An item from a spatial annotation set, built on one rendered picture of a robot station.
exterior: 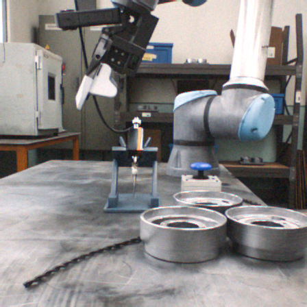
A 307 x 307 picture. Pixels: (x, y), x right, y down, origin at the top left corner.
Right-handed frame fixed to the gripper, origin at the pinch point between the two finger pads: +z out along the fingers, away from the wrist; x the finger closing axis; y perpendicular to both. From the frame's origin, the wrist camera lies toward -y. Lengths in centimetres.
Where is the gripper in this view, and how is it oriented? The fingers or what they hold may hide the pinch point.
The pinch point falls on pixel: (78, 103)
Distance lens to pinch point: 71.5
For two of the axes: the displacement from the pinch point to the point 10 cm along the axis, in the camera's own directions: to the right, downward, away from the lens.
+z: -4.2, 8.8, 2.0
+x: -0.9, -2.6, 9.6
